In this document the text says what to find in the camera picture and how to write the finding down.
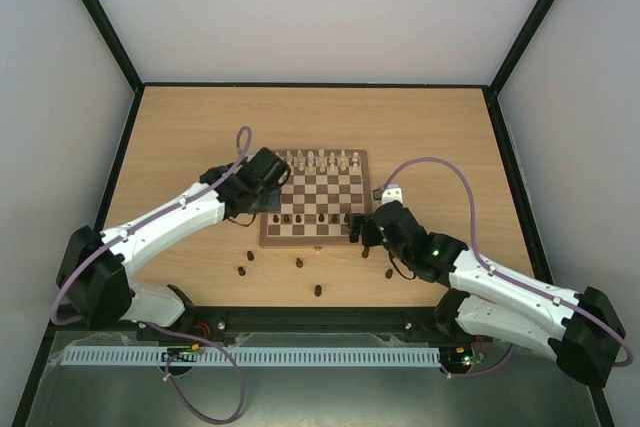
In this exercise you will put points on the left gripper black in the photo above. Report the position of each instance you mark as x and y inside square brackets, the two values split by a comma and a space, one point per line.
[275, 202]

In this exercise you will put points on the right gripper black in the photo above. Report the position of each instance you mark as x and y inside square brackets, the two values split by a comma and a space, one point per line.
[365, 229]

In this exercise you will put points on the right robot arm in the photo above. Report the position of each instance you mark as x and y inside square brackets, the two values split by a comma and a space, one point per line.
[580, 331]

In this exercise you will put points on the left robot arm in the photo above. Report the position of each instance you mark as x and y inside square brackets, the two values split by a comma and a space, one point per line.
[97, 273]

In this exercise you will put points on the wooden chess board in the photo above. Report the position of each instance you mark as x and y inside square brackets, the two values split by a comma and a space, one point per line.
[332, 192]

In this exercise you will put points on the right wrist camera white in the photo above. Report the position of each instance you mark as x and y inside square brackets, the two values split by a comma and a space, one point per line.
[391, 193]

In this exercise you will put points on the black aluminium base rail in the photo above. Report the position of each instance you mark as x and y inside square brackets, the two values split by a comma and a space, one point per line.
[409, 324]

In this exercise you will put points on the light blue cable duct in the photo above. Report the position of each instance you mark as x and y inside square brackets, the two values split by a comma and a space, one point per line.
[139, 356]

